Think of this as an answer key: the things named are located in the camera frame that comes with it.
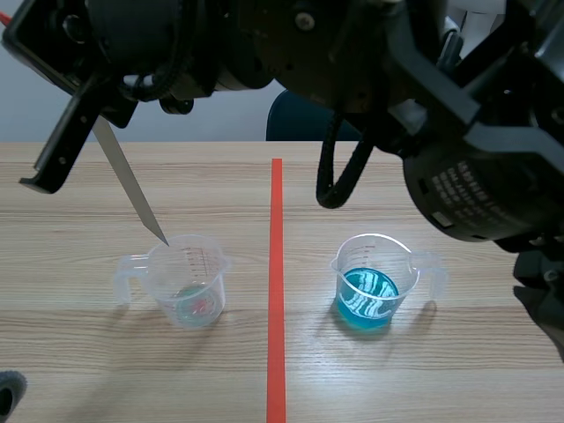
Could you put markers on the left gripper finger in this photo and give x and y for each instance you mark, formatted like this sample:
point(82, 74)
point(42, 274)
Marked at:
point(9, 392)

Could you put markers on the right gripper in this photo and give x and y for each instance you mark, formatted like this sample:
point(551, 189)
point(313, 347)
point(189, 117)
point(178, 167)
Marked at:
point(132, 26)

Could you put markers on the grey metal plate orange strip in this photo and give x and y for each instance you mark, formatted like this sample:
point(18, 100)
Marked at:
point(132, 189)

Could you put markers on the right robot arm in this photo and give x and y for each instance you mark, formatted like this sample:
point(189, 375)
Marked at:
point(462, 189)

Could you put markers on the empty clear plastic beaker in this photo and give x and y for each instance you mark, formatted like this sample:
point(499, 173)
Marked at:
point(189, 282)

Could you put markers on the dark blue chair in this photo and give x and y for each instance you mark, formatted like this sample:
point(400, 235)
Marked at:
point(299, 119)

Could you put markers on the clear beaker with blue liquid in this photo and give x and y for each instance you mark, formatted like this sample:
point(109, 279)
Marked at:
point(368, 291)

